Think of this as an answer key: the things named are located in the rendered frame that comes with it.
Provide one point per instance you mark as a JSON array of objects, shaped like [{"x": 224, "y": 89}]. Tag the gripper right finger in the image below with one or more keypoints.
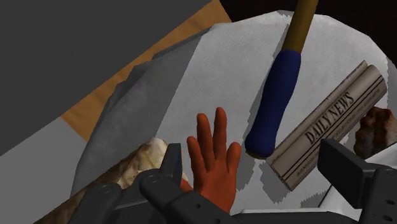
[{"x": 344, "y": 167}]

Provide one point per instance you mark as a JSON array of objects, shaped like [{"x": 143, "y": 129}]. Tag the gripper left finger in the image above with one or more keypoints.
[{"x": 161, "y": 186}]

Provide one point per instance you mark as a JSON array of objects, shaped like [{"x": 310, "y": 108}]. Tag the beige brown mottled object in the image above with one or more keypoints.
[{"x": 133, "y": 167}]

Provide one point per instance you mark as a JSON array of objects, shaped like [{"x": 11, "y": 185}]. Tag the rolled grey newspaper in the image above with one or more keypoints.
[{"x": 325, "y": 124}]

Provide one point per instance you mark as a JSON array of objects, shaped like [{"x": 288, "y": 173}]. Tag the brown lumpy object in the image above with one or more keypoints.
[{"x": 377, "y": 130}]

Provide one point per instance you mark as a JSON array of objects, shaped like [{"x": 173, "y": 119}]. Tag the orange red glove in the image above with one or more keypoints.
[{"x": 214, "y": 167}]

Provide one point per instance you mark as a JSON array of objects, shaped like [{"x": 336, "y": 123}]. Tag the hammer with blue grip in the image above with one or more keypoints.
[{"x": 276, "y": 102}]

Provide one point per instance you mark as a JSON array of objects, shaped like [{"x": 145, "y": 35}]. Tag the white covered bed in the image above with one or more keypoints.
[{"x": 223, "y": 62}]

